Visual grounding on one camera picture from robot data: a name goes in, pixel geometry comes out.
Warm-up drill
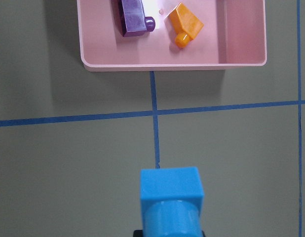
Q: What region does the long blue studded block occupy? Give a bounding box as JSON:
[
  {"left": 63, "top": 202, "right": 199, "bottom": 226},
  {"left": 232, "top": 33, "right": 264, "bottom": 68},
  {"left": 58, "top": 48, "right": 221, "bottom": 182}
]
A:
[{"left": 140, "top": 167, "right": 204, "bottom": 237}]

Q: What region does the purple block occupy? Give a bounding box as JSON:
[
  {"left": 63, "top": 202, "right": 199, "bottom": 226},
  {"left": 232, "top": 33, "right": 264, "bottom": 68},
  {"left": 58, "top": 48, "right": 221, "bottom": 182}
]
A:
[{"left": 115, "top": 0, "right": 156, "bottom": 38}]

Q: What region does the orange block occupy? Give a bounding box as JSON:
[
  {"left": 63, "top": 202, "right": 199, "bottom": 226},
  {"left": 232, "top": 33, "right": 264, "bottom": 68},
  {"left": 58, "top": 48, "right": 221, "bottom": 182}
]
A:
[{"left": 167, "top": 2, "right": 204, "bottom": 48}]

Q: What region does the pink plastic box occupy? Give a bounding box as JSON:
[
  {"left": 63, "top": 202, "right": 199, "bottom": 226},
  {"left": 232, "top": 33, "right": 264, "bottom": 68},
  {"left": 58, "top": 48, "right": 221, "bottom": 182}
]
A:
[{"left": 77, "top": 0, "right": 267, "bottom": 72}]

